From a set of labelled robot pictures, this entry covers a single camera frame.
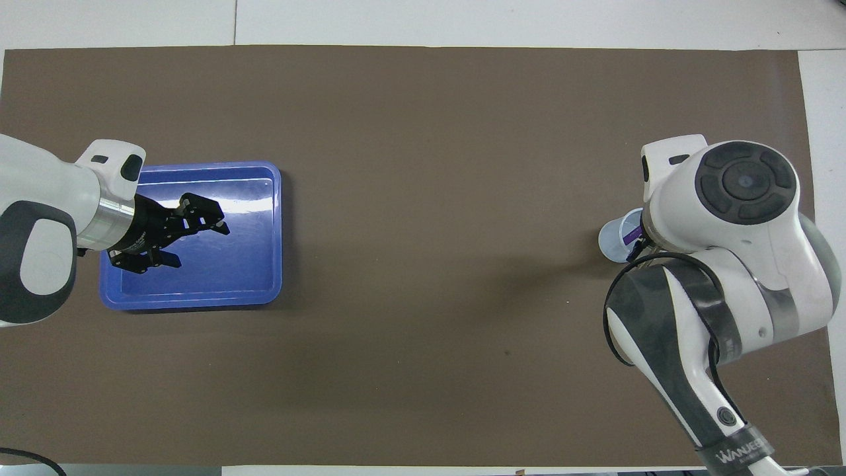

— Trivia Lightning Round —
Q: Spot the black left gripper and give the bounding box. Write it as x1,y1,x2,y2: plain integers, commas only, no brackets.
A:
108,192,231,276

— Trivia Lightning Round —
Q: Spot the clear plastic cup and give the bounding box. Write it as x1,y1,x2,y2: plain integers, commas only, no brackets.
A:
598,208,647,264

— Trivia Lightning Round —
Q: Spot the blue plastic tray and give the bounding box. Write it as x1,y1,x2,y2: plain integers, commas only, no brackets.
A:
99,161,283,311

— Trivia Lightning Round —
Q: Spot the brown table mat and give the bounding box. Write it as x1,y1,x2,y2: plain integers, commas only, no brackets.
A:
0,45,843,467

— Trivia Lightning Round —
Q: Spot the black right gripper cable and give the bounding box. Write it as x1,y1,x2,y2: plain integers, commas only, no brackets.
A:
602,251,726,372

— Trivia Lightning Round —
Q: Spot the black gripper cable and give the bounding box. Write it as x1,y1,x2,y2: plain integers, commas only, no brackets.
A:
0,448,68,476
602,251,726,372

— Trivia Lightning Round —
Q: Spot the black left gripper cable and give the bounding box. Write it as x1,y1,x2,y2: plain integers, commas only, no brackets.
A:
0,448,68,476

